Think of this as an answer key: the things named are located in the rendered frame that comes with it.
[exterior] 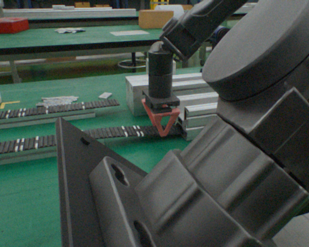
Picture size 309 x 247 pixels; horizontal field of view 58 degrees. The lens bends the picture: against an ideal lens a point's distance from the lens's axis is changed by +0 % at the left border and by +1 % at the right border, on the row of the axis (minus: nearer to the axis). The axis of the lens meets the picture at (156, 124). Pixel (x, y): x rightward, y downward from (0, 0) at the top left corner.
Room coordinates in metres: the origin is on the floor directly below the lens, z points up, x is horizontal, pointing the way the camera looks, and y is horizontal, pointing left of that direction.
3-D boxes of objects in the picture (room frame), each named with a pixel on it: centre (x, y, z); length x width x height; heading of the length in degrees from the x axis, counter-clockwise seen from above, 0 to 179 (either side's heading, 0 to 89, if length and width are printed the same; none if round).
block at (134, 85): (0.81, 0.04, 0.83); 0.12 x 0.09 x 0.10; 18
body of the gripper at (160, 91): (0.64, -0.01, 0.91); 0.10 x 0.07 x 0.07; 18
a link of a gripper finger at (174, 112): (0.63, -0.01, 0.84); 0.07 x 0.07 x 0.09; 18
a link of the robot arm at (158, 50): (0.65, -0.01, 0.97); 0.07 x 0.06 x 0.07; 0
